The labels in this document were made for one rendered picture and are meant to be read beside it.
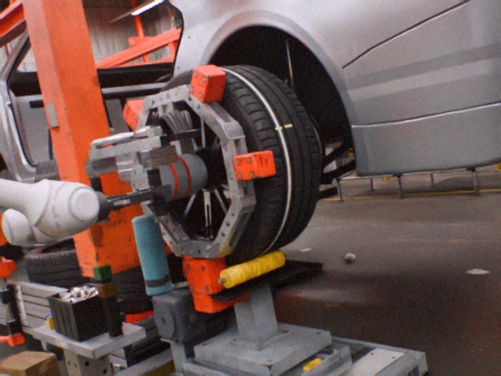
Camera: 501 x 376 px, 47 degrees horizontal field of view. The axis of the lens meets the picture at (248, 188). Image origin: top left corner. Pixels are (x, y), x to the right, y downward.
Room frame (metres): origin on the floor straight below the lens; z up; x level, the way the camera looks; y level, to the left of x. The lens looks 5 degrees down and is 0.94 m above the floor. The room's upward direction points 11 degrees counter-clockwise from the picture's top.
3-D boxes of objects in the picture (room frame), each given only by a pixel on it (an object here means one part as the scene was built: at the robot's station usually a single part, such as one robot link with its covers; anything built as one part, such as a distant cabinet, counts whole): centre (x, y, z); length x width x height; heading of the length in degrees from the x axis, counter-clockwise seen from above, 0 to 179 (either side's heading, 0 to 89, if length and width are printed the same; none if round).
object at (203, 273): (1.90, 0.16, 0.48); 0.16 x 0.12 x 0.17; 131
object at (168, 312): (2.24, 0.24, 0.26); 0.42 x 0.18 x 0.35; 131
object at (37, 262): (3.34, 1.00, 0.39); 0.66 x 0.66 x 0.24
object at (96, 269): (1.59, 0.44, 0.64); 0.04 x 0.04 x 0.04; 41
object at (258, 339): (1.98, 0.06, 0.32); 0.40 x 0.30 x 0.28; 41
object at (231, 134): (1.87, 0.18, 0.85); 0.54 x 0.07 x 0.54; 41
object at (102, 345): (1.73, 0.57, 0.44); 0.43 x 0.17 x 0.03; 41
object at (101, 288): (1.59, 0.44, 0.59); 0.04 x 0.04 x 0.04; 41
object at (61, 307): (1.72, 0.55, 0.51); 0.20 x 0.14 x 0.13; 38
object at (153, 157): (1.61, 0.23, 0.93); 0.09 x 0.05 x 0.05; 131
